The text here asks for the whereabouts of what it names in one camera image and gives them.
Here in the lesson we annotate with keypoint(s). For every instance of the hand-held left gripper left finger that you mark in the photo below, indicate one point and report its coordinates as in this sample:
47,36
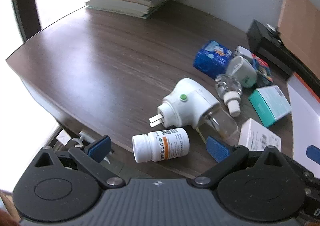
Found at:
100,149

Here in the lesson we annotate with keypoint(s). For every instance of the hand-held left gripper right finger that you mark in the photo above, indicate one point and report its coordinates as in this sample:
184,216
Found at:
217,149

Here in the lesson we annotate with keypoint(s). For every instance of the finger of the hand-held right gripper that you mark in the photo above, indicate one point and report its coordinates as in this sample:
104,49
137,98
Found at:
313,152
313,206

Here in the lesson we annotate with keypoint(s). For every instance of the white orange storage box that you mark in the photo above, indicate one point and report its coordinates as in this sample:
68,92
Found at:
305,121

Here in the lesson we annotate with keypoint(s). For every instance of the white pill bottle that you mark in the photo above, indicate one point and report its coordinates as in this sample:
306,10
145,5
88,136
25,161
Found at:
162,144

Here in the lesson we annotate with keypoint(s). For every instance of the blue dental floss box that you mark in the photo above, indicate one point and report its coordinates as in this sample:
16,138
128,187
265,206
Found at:
212,58

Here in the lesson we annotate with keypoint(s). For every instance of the red and blue card box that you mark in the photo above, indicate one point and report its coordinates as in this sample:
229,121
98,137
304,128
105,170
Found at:
263,68

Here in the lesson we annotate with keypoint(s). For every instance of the white charger plug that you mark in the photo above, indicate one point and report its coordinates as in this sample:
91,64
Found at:
245,52

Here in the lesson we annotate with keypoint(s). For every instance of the white plastic hook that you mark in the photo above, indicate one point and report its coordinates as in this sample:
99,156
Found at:
83,137

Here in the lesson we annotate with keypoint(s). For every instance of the white carton box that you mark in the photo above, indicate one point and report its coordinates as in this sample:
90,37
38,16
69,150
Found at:
257,136

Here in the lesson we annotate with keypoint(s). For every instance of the white heater green button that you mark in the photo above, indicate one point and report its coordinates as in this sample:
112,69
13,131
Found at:
185,106

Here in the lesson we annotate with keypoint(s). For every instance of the teal carton box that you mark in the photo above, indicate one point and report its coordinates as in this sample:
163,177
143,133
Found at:
270,106

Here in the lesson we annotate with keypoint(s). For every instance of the clear liquid bottle white cap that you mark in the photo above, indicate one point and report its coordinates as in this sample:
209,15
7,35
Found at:
228,86

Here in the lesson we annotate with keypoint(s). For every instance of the black monitor riser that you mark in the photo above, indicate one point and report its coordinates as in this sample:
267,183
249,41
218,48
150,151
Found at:
260,36

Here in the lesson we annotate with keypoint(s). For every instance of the brown cardboard sheet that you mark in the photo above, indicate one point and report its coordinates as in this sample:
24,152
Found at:
300,23

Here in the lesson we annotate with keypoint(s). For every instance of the round metal cap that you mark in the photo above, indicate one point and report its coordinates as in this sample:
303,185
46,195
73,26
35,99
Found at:
271,28

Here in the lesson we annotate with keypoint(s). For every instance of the dark curved frame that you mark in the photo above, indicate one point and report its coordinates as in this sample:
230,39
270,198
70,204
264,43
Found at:
23,3

